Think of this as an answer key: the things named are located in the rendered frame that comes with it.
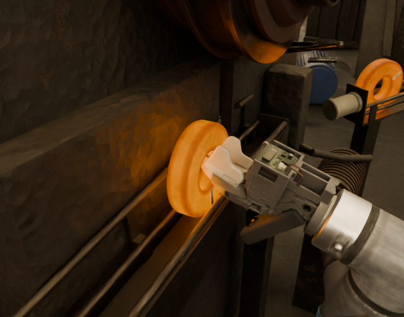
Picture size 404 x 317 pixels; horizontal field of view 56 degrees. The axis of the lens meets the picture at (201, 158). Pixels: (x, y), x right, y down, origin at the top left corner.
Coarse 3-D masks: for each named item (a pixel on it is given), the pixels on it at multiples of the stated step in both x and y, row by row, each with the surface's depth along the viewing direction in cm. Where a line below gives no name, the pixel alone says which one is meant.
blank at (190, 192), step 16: (192, 128) 56; (208, 128) 56; (224, 128) 62; (176, 144) 55; (192, 144) 54; (208, 144) 57; (176, 160) 54; (192, 160) 54; (176, 176) 54; (192, 176) 55; (176, 192) 55; (192, 192) 56; (208, 192) 61; (176, 208) 58; (192, 208) 57; (208, 208) 63
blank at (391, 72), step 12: (384, 60) 102; (372, 72) 101; (384, 72) 103; (396, 72) 105; (360, 84) 103; (372, 84) 103; (384, 84) 109; (396, 84) 107; (372, 96) 105; (384, 96) 108
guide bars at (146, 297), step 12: (276, 132) 79; (264, 144) 74; (252, 156) 70; (216, 204) 60; (204, 216) 58; (204, 228) 58; (192, 240) 54; (180, 252) 52; (168, 264) 51; (168, 276) 52; (156, 288) 48; (144, 300) 47; (132, 312) 45
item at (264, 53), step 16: (192, 0) 49; (208, 0) 48; (224, 0) 46; (240, 0) 48; (208, 16) 51; (224, 16) 49; (240, 16) 50; (208, 32) 54; (224, 32) 53; (240, 32) 51; (224, 48) 59; (240, 48) 54; (256, 48) 57; (272, 48) 63
